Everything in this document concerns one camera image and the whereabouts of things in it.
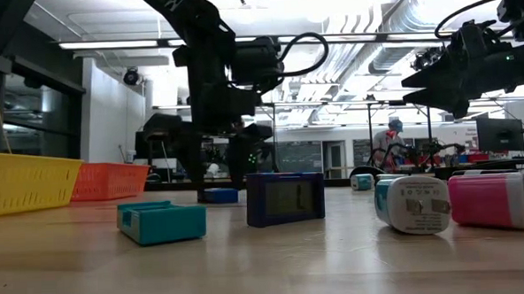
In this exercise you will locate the black monitor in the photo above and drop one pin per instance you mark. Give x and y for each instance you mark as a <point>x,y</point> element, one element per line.
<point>500,134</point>

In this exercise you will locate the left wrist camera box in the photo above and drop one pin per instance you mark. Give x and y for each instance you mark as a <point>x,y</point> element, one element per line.
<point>258,60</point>

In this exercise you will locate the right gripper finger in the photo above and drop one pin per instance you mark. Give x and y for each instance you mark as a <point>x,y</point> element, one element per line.
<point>446,99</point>
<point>436,77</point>

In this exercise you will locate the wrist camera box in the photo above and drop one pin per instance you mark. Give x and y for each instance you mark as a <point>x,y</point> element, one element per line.
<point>478,35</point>
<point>258,60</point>

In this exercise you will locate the dark blue digital clock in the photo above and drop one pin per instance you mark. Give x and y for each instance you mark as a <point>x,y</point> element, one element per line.
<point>286,199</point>

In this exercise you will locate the orange plastic basket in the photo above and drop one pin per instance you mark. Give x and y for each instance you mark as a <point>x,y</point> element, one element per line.
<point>108,182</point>

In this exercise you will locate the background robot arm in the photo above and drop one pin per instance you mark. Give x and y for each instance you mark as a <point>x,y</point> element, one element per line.
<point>417,151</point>

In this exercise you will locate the small blue box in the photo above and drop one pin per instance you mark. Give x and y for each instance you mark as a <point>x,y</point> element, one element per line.
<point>220,196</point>

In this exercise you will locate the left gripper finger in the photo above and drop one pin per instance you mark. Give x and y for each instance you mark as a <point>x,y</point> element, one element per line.
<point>197,167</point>
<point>238,166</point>

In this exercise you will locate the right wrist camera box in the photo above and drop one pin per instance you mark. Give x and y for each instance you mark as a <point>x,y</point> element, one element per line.
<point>478,35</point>

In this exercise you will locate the light blue digital clock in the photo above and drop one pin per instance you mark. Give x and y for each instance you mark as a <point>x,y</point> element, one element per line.
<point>161,224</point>

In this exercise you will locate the pink white plug charger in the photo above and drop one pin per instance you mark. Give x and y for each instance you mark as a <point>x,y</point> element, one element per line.
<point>486,201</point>

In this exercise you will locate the black ceiling spotlight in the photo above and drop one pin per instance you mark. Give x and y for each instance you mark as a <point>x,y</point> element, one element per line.
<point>131,76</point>

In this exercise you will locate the small teal cube charger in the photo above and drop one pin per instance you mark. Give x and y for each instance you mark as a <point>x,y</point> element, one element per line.
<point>362,182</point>

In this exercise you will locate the blue white plug charger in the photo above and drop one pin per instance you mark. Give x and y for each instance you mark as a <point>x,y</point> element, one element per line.
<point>413,207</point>

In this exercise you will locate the ceiling light strip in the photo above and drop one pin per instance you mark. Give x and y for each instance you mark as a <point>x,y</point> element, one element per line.
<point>107,44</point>

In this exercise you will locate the person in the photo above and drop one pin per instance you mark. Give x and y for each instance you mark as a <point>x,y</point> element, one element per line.
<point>388,143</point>

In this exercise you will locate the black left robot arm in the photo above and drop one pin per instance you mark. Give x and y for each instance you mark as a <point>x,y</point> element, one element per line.
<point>204,43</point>

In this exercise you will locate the yellow plastic basket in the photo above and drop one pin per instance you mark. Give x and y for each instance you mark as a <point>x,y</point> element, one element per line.
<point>24,184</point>

